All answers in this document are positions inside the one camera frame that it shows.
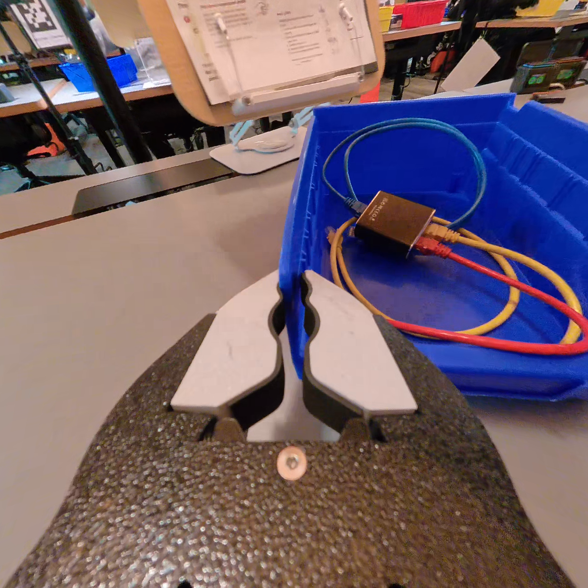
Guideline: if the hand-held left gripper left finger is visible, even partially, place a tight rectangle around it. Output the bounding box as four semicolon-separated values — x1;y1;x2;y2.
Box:
170;270;285;431

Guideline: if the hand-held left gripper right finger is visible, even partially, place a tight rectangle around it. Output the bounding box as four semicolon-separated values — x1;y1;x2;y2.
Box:
301;270;419;433

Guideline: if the red ethernet cable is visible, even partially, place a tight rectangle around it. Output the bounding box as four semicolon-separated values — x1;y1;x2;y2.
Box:
388;236;588;356

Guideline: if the black network splitter box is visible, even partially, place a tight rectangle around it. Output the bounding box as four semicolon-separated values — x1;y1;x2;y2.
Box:
354;190;436;259

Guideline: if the yellow ethernet cable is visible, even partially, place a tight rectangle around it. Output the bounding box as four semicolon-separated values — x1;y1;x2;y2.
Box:
327;216;584;345

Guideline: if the blue ethernet cable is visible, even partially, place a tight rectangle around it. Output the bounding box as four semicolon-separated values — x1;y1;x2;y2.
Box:
322;118;488;230

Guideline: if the grey desk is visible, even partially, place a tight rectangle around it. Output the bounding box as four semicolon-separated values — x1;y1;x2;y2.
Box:
0;83;588;588

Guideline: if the wooden document stand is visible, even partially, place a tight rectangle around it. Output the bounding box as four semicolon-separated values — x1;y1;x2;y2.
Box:
138;0;386;175

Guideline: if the black tripod pole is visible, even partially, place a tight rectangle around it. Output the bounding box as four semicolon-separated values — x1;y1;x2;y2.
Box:
55;0;153;166

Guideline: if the small blue plastic bin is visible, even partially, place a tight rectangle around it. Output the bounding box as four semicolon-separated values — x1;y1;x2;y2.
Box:
59;54;138;92

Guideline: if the white card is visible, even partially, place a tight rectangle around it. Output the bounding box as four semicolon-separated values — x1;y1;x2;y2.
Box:
441;38;500;92

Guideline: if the red plastic bin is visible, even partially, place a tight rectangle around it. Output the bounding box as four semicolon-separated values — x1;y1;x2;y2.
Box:
393;0;448;29

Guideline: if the black white tag sign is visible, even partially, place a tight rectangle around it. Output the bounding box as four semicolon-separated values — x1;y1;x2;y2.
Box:
9;0;74;50

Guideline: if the black desk cable cover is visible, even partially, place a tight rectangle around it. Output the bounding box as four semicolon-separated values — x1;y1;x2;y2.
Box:
73;158;236;216

